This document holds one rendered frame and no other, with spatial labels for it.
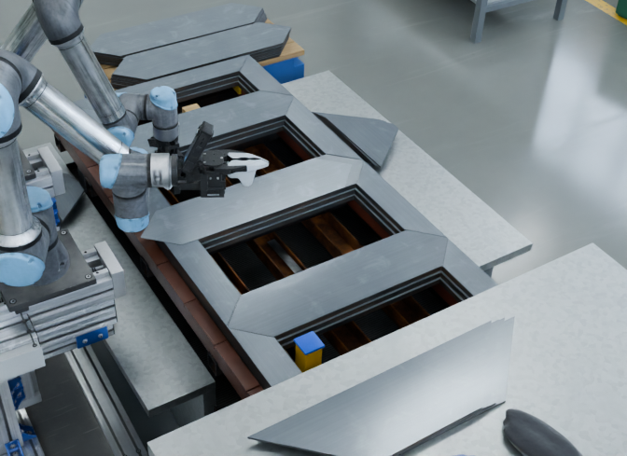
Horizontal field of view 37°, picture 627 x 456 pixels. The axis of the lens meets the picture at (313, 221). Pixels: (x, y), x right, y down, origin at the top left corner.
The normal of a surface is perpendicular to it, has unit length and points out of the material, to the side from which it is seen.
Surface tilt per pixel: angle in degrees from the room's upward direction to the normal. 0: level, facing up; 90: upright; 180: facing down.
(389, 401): 0
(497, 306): 0
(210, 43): 0
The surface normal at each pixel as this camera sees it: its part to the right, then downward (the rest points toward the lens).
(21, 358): 0.50, 0.57
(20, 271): 0.07, 0.74
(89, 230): 0.04, -0.77
